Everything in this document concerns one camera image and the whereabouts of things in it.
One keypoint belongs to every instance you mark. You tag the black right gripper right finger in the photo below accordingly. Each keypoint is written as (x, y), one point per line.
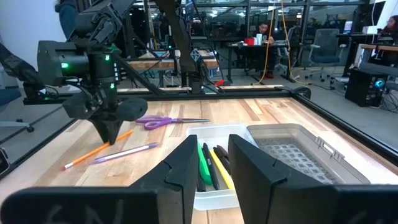
(255, 183)

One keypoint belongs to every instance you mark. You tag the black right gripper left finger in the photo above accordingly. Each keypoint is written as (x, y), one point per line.
(183, 174)

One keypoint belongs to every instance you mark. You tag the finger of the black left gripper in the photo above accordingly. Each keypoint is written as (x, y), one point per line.
(113, 127)
(102, 127)

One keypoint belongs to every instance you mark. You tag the black pen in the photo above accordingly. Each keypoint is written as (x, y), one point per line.
(211, 168)
(200, 183)

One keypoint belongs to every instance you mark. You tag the green pen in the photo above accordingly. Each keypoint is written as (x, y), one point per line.
(203, 165)

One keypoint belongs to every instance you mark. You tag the purple transparent pen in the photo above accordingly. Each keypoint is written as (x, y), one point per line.
(124, 153)

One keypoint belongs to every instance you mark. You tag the orange pencil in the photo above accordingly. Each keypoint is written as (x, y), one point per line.
(90, 153)

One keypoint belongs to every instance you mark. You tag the yellow highlighter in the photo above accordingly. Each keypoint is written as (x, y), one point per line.
(222, 171)

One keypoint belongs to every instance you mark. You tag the brown pen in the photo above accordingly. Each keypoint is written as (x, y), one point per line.
(224, 155)

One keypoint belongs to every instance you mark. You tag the purple scissors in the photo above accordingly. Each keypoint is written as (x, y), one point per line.
(174, 120)

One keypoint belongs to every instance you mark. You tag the background black robot arm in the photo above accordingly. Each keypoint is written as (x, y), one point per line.
(18, 68)

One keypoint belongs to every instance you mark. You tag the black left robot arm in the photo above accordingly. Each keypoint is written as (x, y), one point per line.
(99, 68)

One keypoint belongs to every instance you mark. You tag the clear plastic supply box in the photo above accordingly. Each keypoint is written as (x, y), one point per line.
(214, 199)

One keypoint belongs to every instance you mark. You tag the wooden background table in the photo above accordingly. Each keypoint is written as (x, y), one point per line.
(161, 63)

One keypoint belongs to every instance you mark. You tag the small red tool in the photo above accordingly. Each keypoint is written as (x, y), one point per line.
(219, 83)

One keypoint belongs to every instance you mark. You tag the blue chair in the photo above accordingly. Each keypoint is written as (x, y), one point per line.
(6, 96)

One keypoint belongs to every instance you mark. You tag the person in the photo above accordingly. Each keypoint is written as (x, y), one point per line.
(66, 18)
(390, 28)
(264, 34)

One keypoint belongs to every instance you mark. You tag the black background desk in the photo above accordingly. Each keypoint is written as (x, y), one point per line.
(248, 46)

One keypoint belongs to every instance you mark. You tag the red container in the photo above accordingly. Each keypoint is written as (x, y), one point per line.
(248, 41)

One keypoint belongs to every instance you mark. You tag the white cup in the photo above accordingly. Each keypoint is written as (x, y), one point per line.
(259, 39)

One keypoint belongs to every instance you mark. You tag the black computer with blue light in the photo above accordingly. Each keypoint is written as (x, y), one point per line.
(363, 87)

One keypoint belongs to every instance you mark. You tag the grey mesh office chair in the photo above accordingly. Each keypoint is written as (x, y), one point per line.
(326, 46)

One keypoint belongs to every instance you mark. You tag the computer monitor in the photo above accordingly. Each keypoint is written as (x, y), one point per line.
(348, 27)

